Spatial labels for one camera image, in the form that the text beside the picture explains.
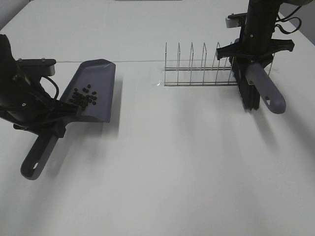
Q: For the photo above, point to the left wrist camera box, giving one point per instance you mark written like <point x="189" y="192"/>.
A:
<point x="37" y="67"/>

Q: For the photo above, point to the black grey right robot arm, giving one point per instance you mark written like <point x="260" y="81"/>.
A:
<point x="297" y="3"/>

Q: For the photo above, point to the grey hand brush black bristles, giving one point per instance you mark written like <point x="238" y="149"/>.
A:
<point x="255" y="85"/>

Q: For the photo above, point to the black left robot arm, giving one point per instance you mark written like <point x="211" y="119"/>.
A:
<point x="9" y="67"/>

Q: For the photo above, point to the pile of coffee beans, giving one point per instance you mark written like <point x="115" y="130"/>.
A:
<point x="83" y="97"/>

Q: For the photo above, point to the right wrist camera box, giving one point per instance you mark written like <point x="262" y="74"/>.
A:
<point x="235" y="20"/>

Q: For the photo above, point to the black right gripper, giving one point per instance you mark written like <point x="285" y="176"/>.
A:
<point x="255" y="39"/>

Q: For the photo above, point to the grey plastic dustpan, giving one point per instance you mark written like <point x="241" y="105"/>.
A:
<point x="100" y="73"/>

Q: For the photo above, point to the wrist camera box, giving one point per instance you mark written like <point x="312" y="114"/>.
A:
<point x="37" y="67"/>
<point x="235" y="20"/>

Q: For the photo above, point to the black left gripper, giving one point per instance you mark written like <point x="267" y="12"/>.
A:
<point x="26" y="104"/>

